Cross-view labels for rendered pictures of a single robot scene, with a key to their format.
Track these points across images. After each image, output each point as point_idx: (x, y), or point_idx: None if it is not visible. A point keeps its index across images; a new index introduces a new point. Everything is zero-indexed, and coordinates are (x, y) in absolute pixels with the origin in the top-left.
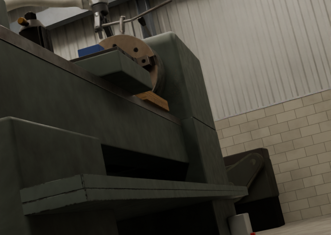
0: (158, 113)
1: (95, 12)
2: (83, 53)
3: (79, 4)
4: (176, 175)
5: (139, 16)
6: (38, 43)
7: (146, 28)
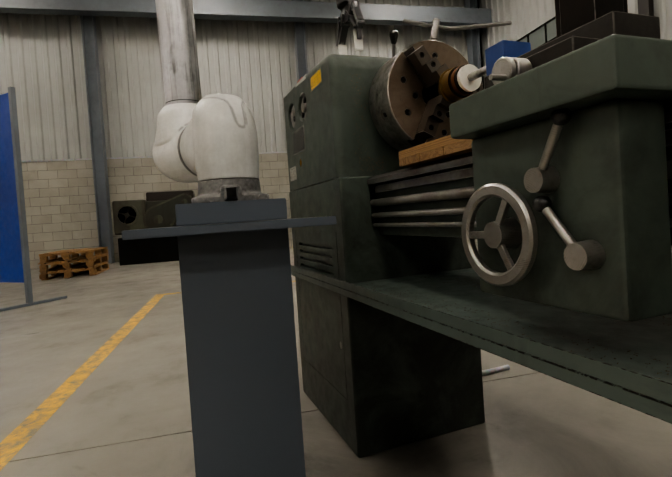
0: None
1: (347, 0)
2: (510, 48)
3: None
4: (445, 238)
5: (464, 27)
6: None
7: (395, 47)
